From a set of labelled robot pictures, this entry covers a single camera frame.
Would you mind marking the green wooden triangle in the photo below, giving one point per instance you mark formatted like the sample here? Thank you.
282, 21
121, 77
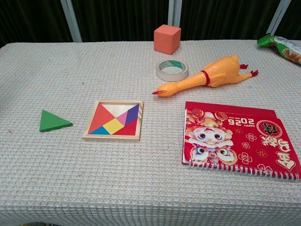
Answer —
50, 122

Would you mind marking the red tangram triangle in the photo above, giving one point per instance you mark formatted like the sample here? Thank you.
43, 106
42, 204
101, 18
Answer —
130, 129

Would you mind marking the pink tangram triangle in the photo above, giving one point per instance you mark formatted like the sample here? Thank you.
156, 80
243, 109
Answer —
123, 117

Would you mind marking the yellow tangram square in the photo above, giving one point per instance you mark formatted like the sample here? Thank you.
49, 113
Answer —
114, 126

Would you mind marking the orange-red tangram triangle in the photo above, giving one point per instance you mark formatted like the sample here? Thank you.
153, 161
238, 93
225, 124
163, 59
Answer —
100, 118

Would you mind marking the blue tangram triangle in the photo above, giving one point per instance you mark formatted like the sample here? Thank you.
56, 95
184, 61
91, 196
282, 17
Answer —
101, 131

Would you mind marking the wooden tangram tray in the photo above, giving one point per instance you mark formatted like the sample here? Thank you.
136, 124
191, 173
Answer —
140, 122

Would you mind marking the purple tangram parallelogram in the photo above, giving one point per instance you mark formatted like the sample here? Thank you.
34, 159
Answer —
132, 114

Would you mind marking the masking tape roll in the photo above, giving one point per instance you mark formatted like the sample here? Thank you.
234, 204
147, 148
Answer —
162, 75

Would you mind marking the orange foam cube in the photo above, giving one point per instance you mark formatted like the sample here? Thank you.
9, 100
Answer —
165, 40

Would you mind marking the beige woven tablecloth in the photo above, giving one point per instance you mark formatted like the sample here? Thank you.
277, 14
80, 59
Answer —
117, 183

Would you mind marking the yellow rubber chicken toy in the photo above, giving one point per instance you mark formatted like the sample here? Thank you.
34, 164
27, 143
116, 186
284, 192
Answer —
218, 71

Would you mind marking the red spiral calendar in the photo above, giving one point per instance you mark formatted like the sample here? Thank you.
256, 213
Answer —
235, 141

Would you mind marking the dark curtain panel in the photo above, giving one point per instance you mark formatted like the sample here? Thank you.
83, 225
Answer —
120, 18
295, 21
30, 18
225, 18

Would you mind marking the green snack packet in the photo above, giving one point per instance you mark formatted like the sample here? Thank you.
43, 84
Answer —
284, 48

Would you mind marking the grey metal frame post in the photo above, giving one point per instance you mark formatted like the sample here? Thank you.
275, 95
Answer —
174, 11
71, 21
278, 16

